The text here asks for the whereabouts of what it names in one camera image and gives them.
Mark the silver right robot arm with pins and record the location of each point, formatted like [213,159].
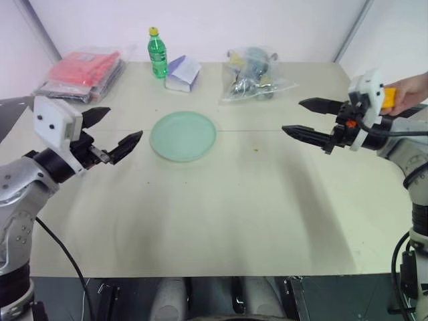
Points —
[414,160]

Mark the grey metal wall post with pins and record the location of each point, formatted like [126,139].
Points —
[43,31]
[352,31]

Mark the green plastic bottle yellow cap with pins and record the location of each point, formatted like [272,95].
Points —
[158,55]

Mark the clear bag of toys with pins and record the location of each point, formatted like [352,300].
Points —
[252,77]

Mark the black metal frame bracket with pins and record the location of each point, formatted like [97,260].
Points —
[299,297]

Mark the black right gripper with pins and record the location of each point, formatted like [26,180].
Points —
[346,133]

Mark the white and purple box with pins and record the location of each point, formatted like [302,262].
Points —
[182,75]

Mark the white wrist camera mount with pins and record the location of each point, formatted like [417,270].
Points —
[369,87]
[53,117]

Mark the pale green round plate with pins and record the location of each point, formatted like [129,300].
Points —
[183,137]

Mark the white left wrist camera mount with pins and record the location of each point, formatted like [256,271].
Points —
[53,117]

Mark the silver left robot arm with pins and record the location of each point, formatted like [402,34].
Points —
[16,197]

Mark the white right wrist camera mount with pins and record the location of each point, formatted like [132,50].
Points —
[369,87]

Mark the dark grey flat panel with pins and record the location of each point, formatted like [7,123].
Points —
[10,117]

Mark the person's bare hand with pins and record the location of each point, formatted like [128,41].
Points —
[413,93]

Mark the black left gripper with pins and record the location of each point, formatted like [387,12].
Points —
[85,150]

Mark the red packs in plastic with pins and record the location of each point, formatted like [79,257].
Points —
[83,70]

